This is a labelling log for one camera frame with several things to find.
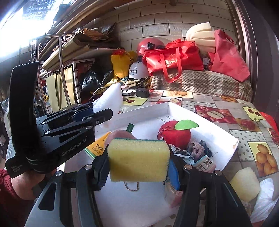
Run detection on pink tissue packet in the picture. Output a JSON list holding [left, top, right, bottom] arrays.
[[193, 155, 216, 173]]

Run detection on pale yellow sponge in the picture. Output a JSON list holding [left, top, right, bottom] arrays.
[[230, 167, 261, 202]]

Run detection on red fabric bag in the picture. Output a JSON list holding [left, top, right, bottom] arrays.
[[209, 29, 250, 82]]

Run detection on left hand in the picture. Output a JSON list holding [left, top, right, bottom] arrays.
[[11, 171, 45, 200]]

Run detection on white cardboard box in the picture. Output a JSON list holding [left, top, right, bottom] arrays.
[[95, 102, 239, 226]]

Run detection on fruit pattern tablecloth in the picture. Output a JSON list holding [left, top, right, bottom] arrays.
[[117, 89, 279, 227]]

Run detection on red tote bag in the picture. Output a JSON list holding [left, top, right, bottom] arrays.
[[142, 39, 203, 83]]

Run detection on yellow green sponge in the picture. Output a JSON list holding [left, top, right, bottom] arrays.
[[107, 138, 171, 182]]

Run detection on black plastic bag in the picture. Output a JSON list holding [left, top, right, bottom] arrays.
[[80, 69, 114, 96]]

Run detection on plaid covered cabinet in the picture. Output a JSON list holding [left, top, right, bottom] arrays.
[[149, 70, 252, 102]]

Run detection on red apple plush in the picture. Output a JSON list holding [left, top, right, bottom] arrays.
[[157, 120, 199, 149]]

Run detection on yellow plastic bag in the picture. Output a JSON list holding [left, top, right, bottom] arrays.
[[111, 48, 137, 79]]

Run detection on cream foam roll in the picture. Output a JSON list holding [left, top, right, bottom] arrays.
[[186, 22, 216, 53]]

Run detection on braided rope toy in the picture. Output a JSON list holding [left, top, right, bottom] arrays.
[[187, 140, 212, 162]]

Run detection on black white patterned cloth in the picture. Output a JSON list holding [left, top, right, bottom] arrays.
[[168, 144, 195, 165]]

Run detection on white helmet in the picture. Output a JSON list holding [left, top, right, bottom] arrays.
[[128, 61, 149, 80]]

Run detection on large white foam piece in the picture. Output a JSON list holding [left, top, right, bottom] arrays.
[[93, 83, 123, 128]]

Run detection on metal shelf rack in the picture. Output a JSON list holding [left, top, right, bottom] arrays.
[[40, 33, 96, 113]]

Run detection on pink red helmet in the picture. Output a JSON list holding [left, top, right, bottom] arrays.
[[137, 38, 165, 56]]

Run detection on pink fluffy cloth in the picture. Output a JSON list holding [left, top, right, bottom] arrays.
[[104, 130, 136, 148]]

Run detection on red plastic bag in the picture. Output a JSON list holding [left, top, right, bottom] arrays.
[[260, 112, 278, 133]]

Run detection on small black box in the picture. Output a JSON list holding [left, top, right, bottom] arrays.
[[136, 87, 150, 98]]

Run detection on yellow bamboo tissue pack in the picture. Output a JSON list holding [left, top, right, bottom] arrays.
[[84, 123, 135, 160]]

